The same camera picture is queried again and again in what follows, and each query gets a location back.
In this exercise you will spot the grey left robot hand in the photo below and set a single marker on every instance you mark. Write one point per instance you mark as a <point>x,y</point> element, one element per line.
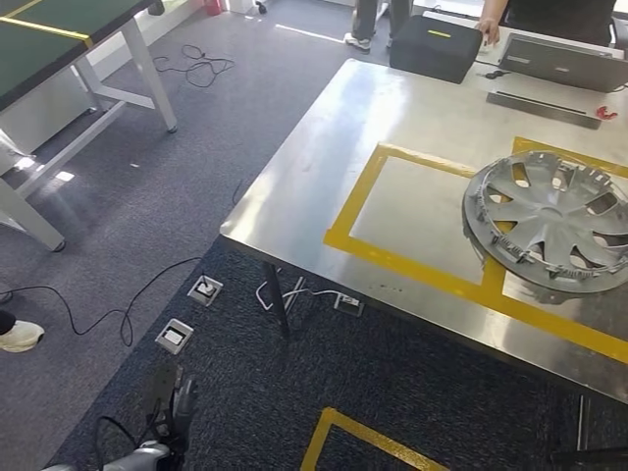
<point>180,409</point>

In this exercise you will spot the person's hand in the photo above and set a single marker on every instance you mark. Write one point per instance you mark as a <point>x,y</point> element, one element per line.
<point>489,30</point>

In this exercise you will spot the silver wheel hubcap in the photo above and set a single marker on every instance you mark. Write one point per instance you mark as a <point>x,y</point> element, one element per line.
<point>544,214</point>

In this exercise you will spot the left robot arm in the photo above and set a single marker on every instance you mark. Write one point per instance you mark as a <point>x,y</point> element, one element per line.
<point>132,458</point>

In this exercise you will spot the person's forearm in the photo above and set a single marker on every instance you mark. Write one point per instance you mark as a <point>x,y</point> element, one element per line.
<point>495,10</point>

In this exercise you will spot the steel workbench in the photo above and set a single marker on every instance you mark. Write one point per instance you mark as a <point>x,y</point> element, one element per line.
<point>304,182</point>

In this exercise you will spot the white desk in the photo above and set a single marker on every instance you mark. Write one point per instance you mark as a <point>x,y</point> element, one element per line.
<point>491,55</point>

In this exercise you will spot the black key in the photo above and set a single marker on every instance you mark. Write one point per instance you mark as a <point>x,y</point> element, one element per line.
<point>495,74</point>

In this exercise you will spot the floor socket box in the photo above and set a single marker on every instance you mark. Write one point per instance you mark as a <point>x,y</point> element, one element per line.
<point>349,305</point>
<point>174,337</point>
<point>206,290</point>

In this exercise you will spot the black case yellow label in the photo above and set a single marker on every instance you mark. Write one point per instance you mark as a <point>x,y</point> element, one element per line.
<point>434,55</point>

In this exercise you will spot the grey metal bar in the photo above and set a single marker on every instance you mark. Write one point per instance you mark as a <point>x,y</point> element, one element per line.
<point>540,109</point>

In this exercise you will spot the grey laptop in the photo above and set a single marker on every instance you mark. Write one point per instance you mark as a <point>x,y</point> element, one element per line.
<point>564,65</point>

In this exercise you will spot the black office chair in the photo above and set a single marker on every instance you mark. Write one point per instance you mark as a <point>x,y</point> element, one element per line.
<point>620,36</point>

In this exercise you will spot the small red object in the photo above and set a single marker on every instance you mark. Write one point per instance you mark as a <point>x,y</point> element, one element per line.
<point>606,114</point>

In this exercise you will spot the yellow floor tape square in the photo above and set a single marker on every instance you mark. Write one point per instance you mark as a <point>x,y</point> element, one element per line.
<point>318,435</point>

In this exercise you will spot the white rolling stand base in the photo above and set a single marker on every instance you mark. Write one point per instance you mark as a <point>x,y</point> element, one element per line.
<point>261,6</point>

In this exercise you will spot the red fire extinguisher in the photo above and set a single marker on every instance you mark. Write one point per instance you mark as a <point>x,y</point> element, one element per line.
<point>212,8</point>

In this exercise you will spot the green top table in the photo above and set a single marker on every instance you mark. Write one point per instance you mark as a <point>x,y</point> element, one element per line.
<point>39,58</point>

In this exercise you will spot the black table clamp block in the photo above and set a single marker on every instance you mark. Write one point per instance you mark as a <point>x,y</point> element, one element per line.
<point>156,8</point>

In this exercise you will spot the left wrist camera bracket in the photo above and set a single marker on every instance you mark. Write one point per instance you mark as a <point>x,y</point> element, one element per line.
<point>161,387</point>

